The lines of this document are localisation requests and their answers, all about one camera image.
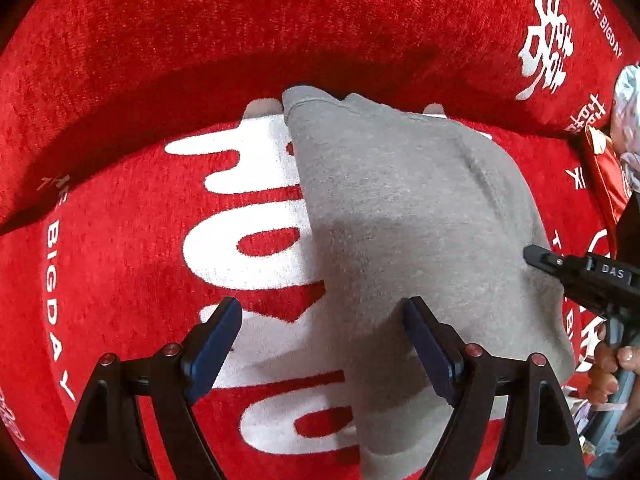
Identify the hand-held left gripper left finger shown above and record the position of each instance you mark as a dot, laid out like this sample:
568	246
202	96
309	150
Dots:
215	355

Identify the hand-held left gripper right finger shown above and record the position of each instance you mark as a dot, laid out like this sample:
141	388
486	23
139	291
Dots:
429	355

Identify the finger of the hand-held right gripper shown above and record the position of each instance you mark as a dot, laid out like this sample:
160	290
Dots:
542	260

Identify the grey knit sweater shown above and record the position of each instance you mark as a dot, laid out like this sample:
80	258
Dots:
400	200

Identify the person's right hand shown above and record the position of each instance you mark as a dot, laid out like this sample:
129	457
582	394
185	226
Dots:
607	365

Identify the red snack packet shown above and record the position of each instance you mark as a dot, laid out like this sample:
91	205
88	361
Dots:
607	180

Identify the pile of colourful packets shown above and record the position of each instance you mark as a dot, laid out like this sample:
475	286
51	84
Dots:
580	415

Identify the silver foil bag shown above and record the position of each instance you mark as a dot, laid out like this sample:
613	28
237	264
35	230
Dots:
629	120

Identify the red printed blanket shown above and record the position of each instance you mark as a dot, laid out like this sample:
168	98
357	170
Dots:
150	60

